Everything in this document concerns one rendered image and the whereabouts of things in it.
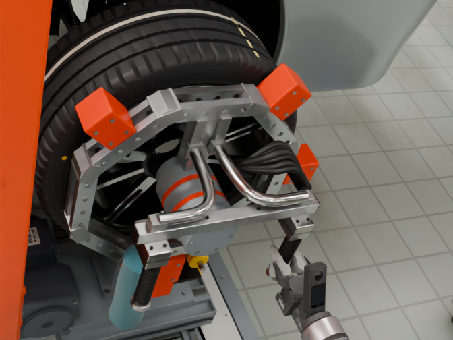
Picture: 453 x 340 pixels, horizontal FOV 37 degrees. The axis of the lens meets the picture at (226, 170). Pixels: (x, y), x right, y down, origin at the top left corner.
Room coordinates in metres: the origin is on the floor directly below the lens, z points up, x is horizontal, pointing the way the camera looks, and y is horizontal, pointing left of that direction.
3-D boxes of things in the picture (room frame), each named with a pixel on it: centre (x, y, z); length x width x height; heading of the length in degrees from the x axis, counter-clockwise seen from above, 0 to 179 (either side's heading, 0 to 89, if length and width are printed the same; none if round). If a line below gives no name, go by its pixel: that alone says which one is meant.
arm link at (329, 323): (0.88, -0.33, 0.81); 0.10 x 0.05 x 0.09; 129
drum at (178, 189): (1.06, 0.04, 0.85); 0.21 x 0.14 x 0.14; 39
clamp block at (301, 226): (1.06, -0.18, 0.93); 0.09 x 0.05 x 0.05; 39
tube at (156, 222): (0.95, 0.08, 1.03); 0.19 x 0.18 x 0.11; 39
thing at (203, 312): (1.26, 0.17, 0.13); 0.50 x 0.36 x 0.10; 129
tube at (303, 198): (1.08, -0.07, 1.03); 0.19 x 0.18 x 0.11; 39
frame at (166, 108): (1.11, 0.08, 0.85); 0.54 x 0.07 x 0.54; 129
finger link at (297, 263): (1.04, -0.23, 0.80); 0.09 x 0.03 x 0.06; 31
